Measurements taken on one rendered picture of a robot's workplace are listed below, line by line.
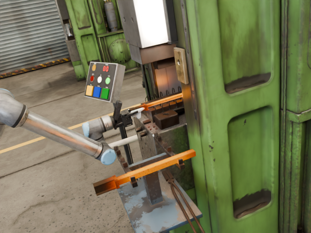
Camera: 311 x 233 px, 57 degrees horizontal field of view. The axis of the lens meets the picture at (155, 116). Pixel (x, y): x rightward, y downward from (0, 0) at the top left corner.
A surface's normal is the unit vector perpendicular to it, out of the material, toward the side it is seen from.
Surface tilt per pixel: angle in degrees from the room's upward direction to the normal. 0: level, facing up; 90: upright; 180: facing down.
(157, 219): 0
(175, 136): 90
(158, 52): 90
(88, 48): 90
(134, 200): 0
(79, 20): 89
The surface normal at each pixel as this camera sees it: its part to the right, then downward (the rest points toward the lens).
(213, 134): 0.37, 0.32
